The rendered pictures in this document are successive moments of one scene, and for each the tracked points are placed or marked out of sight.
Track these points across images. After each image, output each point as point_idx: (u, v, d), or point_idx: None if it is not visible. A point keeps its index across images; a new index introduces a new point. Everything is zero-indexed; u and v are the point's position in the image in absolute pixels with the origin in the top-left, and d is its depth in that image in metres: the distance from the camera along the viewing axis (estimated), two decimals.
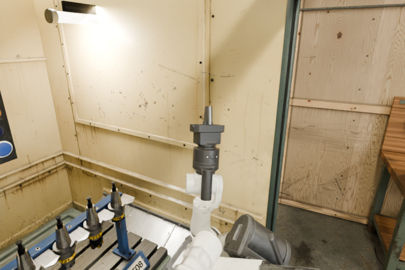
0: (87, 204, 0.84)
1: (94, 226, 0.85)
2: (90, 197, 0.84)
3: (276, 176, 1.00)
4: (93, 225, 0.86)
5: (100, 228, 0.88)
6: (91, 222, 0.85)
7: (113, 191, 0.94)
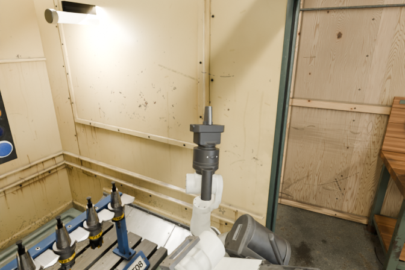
0: (87, 204, 0.84)
1: (94, 226, 0.85)
2: (90, 197, 0.84)
3: (276, 176, 1.00)
4: (93, 225, 0.86)
5: (100, 228, 0.88)
6: (91, 222, 0.85)
7: (113, 191, 0.94)
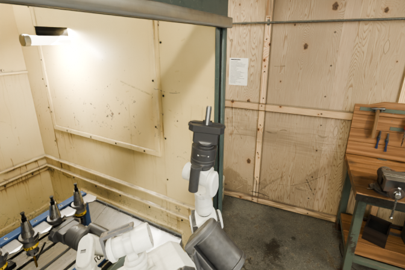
0: (50, 202, 1.01)
1: (56, 220, 1.02)
2: (52, 196, 1.01)
3: None
4: (55, 219, 1.02)
5: (62, 222, 1.05)
6: (53, 216, 1.01)
7: (75, 191, 1.10)
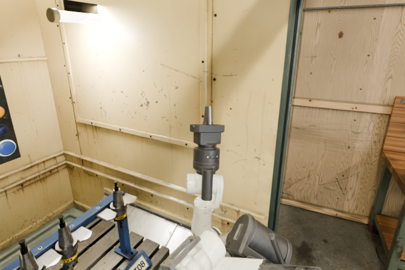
0: None
1: None
2: None
3: (278, 175, 1.00)
4: None
5: None
6: None
7: (114, 190, 0.94)
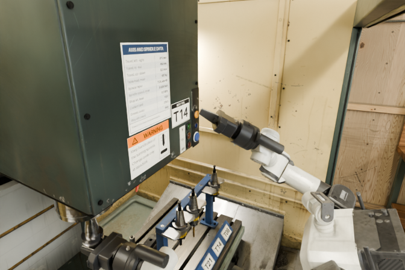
0: None
1: (95, 238, 0.73)
2: None
3: (333, 161, 1.31)
4: (93, 237, 0.73)
5: (101, 240, 0.76)
6: (91, 233, 0.73)
7: (214, 172, 1.25)
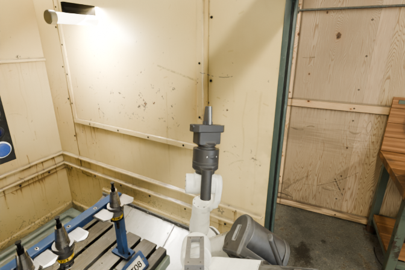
0: None
1: None
2: None
3: (274, 176, 1.01)
4: None
5: None
6: None
7: (111, 191, 0.94)
